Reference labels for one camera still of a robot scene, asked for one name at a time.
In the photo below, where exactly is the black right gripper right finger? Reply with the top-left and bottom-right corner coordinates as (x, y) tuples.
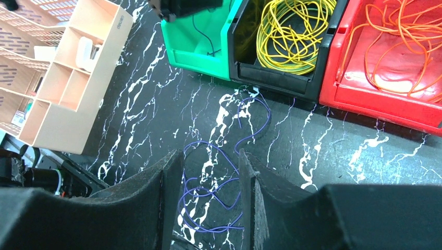
(239, 150), (441, 249)

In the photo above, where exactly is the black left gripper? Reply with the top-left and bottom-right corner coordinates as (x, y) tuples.
(148, 0), (223, 22)

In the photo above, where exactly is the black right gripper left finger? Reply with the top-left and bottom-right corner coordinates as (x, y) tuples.
(1, 149), (184, 249)

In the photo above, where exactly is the orange cable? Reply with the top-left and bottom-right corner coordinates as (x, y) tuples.
(336, 0), (442, 104)

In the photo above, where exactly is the green plastic bin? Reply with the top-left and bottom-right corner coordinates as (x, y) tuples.
(161, 1), (242, 81)

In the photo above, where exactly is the black plastic bin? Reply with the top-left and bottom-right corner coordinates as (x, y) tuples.
(228, 1), (348, 102)

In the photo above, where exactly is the peach plastic file rack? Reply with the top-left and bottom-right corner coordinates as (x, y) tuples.
(1, 1), (133, 154)

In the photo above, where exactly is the red plastic bin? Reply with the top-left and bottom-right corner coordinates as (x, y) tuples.
(320, 1), (441, 136)

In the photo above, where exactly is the yellow green wire coil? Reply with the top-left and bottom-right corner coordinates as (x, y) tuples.
(255, 0), (337, 76)

